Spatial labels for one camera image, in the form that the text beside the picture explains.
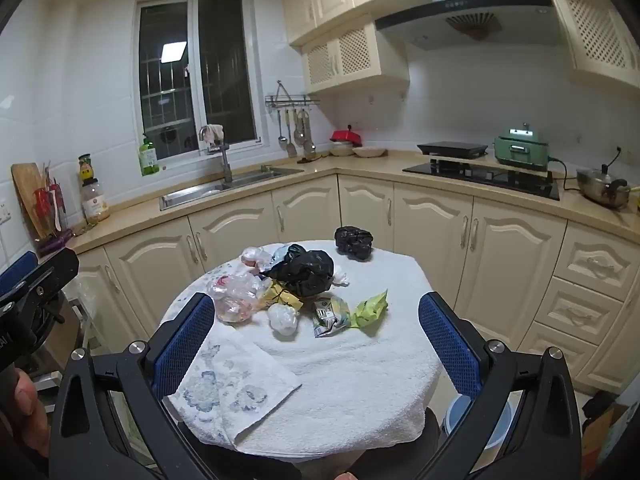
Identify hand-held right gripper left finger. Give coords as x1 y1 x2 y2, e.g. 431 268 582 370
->
50 292 221 480

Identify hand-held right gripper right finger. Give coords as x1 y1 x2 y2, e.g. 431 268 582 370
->
415 291 583 480

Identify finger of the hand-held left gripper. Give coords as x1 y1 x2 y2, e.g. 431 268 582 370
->
0 247 81 313
0 251 39 297

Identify clear plastic bag orange contents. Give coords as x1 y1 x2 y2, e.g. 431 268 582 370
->
207 272 273 324

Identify person's left hand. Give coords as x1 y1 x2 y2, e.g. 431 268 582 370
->
14 367 51 461

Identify purple utensil holder red utensils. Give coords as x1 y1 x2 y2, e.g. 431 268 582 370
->
34 161 76 257

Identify white metal rack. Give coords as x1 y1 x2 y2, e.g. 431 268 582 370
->
35 277 108 411

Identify wooden cutting board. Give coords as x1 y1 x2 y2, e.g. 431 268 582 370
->
11 162 51 239

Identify glass jar beige contents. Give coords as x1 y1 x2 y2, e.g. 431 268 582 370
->
81 177 111 224

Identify blue plastic bucket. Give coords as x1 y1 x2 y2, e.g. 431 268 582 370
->
442 394 514 452

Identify lime green wrapper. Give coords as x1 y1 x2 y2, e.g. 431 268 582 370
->
350 290 390 330

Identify white crumpled tissue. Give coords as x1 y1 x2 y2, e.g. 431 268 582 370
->
267 303 300 337

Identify cream base cabinets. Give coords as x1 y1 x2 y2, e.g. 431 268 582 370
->
65 149 640 396

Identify pink white wrapper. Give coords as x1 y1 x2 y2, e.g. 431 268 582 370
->
241 246 274 274

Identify white towel covered round table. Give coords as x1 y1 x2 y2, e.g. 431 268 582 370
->
162 240 444 463

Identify yellow wrapper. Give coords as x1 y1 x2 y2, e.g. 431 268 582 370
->
260 280 304 312

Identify silver snack wrapper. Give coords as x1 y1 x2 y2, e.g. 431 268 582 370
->
312 296 351 339

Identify large black plastic bag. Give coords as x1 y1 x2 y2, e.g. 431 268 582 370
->
262 244 335 297

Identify crumpled black plastic bag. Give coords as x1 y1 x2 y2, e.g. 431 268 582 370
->
334 226 375 261

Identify green dish soap bottle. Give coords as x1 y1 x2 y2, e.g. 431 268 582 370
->
139 133 160 177

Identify stainless steel sink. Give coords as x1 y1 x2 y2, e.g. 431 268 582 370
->
159 165 305 211

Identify black glass gas stove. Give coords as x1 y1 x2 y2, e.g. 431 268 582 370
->
402 157 561 202

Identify cardboard box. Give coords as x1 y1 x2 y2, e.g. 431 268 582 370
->
581 391 632 477

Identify metal kitchen faucet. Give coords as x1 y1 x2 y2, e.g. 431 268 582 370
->
199 126 234 184

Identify black induction cooker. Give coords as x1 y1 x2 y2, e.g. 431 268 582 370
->
416 140 489 159

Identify green electric cooker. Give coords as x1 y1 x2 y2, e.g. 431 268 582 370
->
494 122 551 167

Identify stainless steel pot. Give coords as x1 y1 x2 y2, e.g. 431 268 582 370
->
575 163 630 210

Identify hanging metal spatula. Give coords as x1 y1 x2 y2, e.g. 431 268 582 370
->
284 109 299 158

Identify hanging metal spoon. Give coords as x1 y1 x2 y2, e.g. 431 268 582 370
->
300 110 318 157

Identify black range hood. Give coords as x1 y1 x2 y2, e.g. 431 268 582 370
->
374 0 567 52

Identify black power cable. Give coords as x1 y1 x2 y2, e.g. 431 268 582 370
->
547 157 582 192

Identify window with white frame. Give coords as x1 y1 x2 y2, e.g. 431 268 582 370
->
134 0 262 162

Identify metal wall utensil rack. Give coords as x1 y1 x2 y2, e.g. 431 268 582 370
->
264 80 321 111

